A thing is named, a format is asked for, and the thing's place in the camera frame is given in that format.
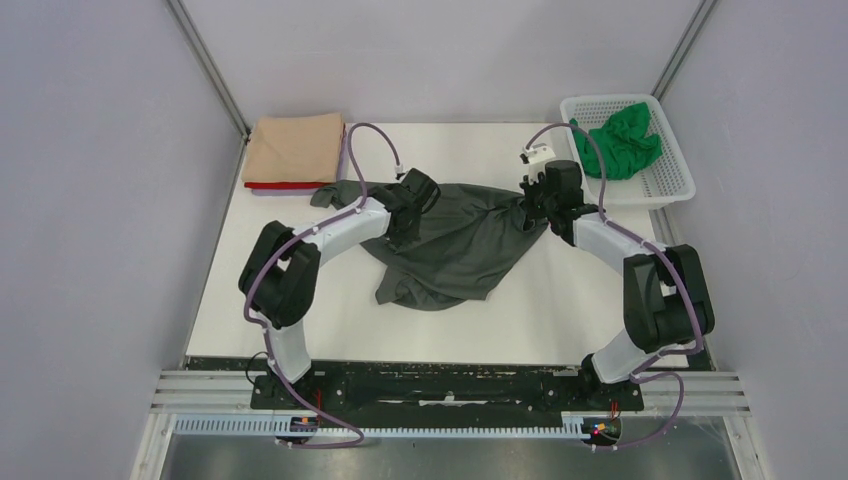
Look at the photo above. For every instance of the left aluminium corner post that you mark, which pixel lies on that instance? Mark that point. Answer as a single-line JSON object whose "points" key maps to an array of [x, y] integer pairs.
{"points": [[212, 73]]}

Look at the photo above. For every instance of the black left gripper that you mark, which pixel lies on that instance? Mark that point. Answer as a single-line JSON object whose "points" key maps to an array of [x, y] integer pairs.
{"points": [[409, 236]]}

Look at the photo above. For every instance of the beige folded t-shirt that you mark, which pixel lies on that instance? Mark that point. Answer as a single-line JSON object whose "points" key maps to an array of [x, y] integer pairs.
{"points": [[294, 149]]}

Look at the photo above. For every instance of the green crumpled t-shirt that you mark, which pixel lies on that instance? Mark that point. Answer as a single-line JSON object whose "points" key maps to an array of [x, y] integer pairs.
{"points": [[625, 144]]}

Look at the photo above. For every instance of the red folded t-shirt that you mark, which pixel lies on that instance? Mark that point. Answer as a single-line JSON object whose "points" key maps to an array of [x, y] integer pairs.
{"points": [[284, 186]]}

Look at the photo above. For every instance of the white plastic laundry basket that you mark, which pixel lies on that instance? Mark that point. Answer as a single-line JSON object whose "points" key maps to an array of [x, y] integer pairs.
{"points": [[667, 180]]}

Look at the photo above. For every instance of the aluminium frame rail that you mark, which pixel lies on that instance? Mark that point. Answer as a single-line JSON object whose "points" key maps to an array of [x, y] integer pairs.
{"points": [[706, 394]]}

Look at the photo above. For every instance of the white slotted cable duct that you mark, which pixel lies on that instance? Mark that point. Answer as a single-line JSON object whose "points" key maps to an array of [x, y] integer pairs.
{"points": [[287, 426]]}

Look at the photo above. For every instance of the right aluminium corner post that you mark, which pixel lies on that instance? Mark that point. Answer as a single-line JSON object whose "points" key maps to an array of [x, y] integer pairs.
{"points": [[687, 40]]}

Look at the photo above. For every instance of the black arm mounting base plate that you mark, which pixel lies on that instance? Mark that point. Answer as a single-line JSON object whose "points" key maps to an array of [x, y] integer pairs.
{"points": [[438, 395]]}

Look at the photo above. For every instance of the dark grey t-shirt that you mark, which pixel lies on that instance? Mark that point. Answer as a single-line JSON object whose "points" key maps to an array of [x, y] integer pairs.
{"points": [[468, 242]]}

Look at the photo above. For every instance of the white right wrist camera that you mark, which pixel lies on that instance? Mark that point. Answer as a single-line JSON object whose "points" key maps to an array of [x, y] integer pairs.
{"points": [[535, 158]]}

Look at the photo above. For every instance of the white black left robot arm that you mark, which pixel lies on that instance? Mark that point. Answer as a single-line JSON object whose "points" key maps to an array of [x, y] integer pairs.
{"points": [[280, 276]]}

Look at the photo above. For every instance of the aluminium corner post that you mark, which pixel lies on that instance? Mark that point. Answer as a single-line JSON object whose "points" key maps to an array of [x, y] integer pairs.
{"points": [[212, 73], [687, 40]]}

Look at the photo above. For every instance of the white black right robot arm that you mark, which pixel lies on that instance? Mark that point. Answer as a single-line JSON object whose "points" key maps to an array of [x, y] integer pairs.
{"points": [[666, 305]]}

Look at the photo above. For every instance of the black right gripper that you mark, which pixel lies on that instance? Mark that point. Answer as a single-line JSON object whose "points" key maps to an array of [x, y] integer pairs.
{"points": [[533, 211]]}

